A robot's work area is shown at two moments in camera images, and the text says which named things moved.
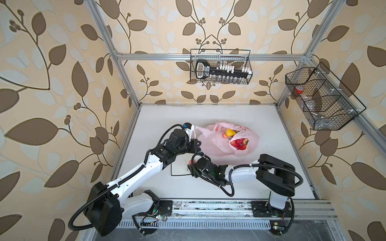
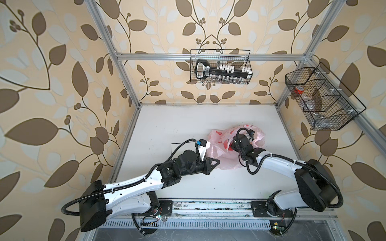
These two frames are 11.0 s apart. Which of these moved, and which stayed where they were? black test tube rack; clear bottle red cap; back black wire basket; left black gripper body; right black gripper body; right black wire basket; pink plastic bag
Moved: right black gripper body; pink plastic bag; left black gripper body
Stayed: back black wire basket; black test tube rack; clear bottle red cap; right black wire basket
